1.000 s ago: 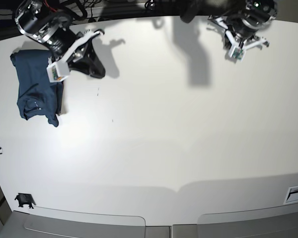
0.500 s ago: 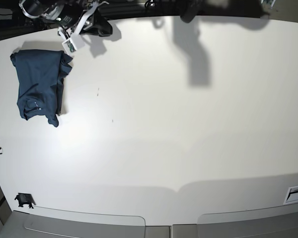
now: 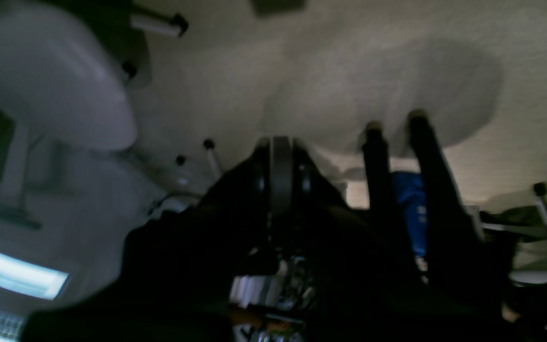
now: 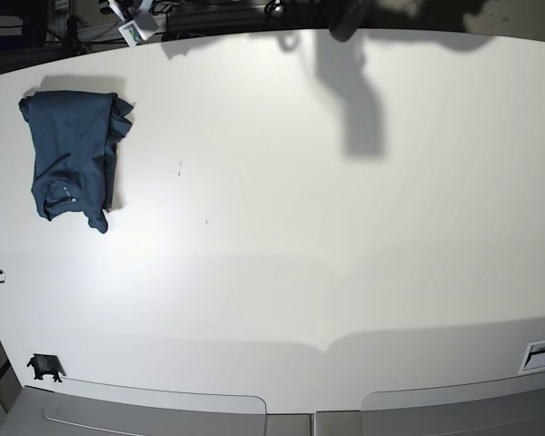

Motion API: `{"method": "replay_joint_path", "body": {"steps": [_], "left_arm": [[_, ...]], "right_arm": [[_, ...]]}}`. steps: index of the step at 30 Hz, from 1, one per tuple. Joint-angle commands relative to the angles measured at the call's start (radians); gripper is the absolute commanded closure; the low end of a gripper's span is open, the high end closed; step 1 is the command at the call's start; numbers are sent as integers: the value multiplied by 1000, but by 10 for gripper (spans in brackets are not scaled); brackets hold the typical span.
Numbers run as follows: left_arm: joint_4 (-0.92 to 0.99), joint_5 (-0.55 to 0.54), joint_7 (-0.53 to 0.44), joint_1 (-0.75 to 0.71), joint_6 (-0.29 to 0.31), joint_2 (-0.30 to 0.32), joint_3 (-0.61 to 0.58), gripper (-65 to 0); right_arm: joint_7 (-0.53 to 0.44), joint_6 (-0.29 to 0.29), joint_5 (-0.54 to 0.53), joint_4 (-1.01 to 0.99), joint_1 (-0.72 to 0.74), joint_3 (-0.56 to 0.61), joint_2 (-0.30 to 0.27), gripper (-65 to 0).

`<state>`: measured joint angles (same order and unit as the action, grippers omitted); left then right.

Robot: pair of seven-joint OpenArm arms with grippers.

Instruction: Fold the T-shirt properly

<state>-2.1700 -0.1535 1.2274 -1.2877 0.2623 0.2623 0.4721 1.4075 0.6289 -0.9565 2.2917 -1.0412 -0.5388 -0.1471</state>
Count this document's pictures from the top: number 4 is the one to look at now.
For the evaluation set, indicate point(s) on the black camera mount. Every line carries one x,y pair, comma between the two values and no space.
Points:
346,16

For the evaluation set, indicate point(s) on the grey chair left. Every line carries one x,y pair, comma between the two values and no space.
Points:
40,412

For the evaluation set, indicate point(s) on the black clamp bracket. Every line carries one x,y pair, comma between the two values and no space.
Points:
46,365

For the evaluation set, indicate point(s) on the blue T-shirt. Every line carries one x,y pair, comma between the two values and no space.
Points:
75,136

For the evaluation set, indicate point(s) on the grey chair right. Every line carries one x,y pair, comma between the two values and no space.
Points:
508,406

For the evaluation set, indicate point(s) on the grey chair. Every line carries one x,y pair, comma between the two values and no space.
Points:
508,406
40,412

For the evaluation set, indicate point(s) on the white label plate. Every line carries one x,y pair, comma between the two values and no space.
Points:
533,358

